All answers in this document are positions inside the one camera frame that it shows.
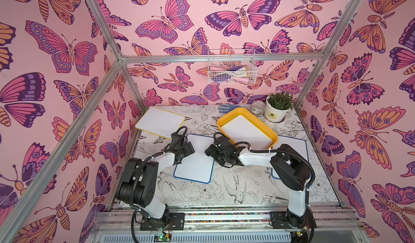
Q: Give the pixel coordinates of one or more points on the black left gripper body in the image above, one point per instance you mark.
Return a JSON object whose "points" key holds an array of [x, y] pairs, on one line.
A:
{"points": [[186, 151]]}

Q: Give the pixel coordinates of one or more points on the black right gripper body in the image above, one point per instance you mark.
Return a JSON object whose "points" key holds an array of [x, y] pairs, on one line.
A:
{"points": [[215, 151]]}

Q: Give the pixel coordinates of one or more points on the blue-framed whiteboard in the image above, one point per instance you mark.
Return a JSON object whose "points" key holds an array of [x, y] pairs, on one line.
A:
{"points": [[197, 167], [299, 145]]}

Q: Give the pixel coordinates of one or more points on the yellow-framed whiteboard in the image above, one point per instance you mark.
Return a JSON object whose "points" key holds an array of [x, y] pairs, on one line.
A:
{"points": [[160, 122], [240, 129]]}

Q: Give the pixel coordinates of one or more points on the yellow plastic storage tray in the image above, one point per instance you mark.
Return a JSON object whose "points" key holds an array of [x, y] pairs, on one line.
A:
{"points": [[243, 112]]}

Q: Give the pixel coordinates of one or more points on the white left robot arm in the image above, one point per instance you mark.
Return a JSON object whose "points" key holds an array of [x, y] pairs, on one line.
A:
{"points": [[137, 185]]}

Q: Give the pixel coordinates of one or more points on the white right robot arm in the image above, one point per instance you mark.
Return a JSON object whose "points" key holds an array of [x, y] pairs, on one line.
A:
{"points": [[294, 171]]}

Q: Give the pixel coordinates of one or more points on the white plant pot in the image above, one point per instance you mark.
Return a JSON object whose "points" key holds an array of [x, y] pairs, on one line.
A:
{"points": [[272, 114]]}

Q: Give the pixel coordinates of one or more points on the green potted plant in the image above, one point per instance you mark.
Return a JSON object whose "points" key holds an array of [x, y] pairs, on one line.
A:
{"points": [[281, 101]]}

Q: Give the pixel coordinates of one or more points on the green circuit board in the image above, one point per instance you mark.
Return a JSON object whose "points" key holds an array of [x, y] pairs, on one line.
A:
{"points": [[160, 237]]}

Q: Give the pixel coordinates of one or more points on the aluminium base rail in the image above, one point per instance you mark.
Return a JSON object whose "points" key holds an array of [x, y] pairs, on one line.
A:
{"points": [[225, 224]]}

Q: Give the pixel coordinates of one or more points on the white wire wall basket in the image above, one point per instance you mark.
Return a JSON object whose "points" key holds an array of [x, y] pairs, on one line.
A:
{"points": [[231, 67]]}

